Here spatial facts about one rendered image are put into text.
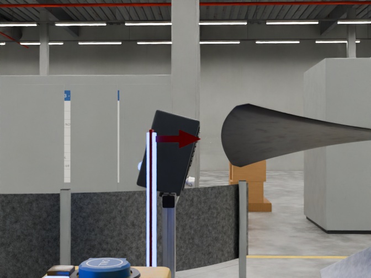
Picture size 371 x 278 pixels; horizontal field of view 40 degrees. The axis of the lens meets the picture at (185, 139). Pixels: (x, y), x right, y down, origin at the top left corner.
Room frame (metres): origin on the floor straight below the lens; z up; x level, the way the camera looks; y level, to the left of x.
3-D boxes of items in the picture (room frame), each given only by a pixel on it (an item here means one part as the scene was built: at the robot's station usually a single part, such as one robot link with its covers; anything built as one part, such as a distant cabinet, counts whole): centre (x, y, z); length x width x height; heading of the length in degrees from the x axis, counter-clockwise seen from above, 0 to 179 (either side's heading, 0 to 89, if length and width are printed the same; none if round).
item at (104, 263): (0.40, 0.06, 1.08); 0.04 x 0.04 x 0.02
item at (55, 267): (0.40, 0.10, 1.08); 0.02 x 0.02 x 0.01; 88
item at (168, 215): (1.18, 0.04, 0.96); 0.03 x 0.03 x 0.20; 88
